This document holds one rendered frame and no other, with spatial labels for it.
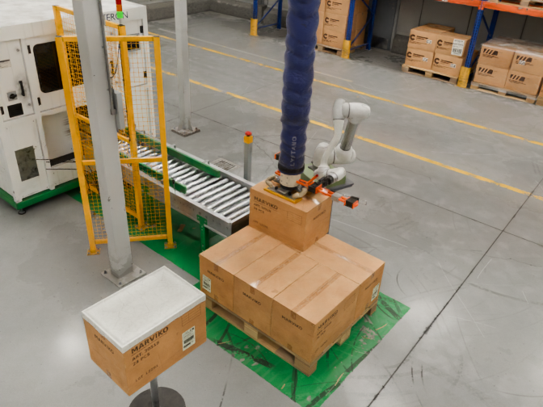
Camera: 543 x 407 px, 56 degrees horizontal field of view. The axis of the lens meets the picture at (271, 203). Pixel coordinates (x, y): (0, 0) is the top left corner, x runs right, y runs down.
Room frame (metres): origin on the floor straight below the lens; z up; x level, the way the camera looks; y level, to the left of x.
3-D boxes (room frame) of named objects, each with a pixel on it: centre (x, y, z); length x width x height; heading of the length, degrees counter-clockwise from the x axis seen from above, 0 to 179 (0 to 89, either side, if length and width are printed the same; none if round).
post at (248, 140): (4.84, 0.27, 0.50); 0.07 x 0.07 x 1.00; 51
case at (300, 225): (3.86, -0.17, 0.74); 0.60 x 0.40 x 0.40; 54
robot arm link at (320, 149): (4.49, -0.47, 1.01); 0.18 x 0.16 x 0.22; 96
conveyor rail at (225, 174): (5.08, 0.85, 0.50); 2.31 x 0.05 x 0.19; 51
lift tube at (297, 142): (3.85, -0.15, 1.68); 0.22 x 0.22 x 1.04
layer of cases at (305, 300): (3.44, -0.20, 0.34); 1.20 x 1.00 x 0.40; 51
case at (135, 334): (2.30, 0.72, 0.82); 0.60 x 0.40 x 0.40; 140
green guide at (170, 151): (5.26, 1.16, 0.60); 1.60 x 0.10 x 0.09; 51
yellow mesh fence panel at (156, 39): (4.16, 1.37, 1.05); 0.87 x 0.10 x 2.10; 103
